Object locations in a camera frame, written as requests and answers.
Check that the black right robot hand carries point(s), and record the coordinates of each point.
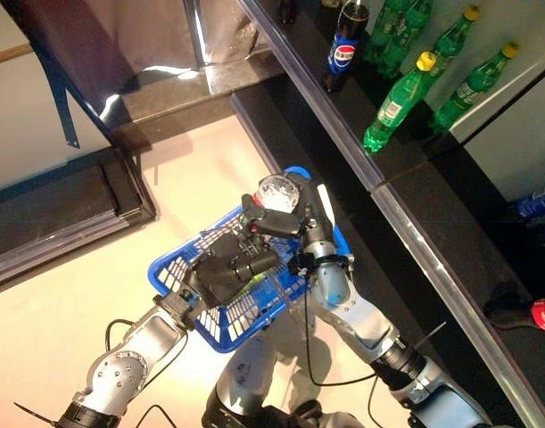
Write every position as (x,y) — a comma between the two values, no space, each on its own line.
(310,214)

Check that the silver left robot leg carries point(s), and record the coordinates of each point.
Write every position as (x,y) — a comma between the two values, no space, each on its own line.
(241,379)

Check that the dark low display shelf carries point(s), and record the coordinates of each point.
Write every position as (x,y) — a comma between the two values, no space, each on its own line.
(53,214)

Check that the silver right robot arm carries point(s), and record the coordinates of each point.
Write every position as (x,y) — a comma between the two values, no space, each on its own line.
(361,321)

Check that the clear plastic price rail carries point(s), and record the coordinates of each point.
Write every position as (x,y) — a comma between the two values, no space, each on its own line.
(314,96)
(450,290)

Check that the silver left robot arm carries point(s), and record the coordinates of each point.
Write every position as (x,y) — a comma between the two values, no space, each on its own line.
(120,361)

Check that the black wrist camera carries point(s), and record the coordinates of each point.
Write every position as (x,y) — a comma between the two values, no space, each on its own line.
(301,265)
(178,307)

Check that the Pepsi cola bottle blue label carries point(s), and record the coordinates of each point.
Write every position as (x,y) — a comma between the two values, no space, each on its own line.
(539,205)
(343,53)

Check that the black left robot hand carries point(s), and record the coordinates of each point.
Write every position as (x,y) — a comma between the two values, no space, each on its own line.
(218,272)

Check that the clear water bottle red label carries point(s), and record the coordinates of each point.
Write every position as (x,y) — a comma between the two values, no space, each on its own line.
(278,191)

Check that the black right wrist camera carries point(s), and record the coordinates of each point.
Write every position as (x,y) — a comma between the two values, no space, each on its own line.
(301,265)

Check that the green Sprite bottle yellow cap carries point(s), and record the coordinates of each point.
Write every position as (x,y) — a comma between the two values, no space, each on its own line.
(468,93)
(379,35)
(394,107)
(452,40)
(410,27)

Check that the blue plastic shopping basket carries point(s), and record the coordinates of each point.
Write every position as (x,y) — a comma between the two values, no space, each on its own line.
(223,343)

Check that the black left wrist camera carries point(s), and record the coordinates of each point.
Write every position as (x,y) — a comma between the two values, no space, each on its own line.
(178,307)

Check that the purple fabric banner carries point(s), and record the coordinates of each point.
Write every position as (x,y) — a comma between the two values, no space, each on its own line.
(89,53)

